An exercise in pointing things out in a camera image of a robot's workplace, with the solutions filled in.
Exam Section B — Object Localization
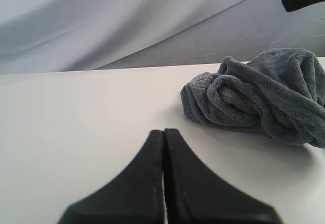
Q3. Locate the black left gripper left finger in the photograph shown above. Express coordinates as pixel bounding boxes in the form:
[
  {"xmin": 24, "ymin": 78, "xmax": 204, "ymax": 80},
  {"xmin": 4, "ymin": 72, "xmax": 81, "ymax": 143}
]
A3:
[{"xmin": 58, "ymin": 130, "xmax": 165, "ymax": 224}]

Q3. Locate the grey backdrop cloth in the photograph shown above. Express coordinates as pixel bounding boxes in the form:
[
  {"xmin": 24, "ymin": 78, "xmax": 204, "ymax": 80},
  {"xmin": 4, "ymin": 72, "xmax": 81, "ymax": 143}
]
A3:
[{"xmin": 1, "ymin": 0, "xmax": 324, "ymax": 74}]

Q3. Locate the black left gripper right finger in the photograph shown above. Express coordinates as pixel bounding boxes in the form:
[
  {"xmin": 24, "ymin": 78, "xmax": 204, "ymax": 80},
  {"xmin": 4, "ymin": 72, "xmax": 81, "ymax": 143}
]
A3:
[{"xmin": 163, "ymin": 129, "xmax": 282, "ymax": 223}]

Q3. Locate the grey fleece towel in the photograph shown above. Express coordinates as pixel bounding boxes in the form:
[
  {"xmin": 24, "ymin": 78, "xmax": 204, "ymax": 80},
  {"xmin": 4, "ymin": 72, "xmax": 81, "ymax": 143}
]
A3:
[{"xmin": 180, "ymin": 48, "xmax": 324, "ymax": 148}]

